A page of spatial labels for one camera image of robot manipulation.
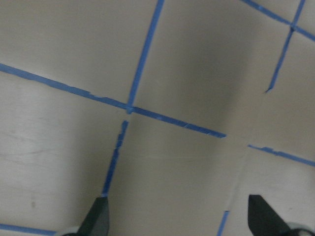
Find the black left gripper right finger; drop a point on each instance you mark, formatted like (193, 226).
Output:
(263, 220)

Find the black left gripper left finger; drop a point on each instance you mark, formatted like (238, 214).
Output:
(96, 222)

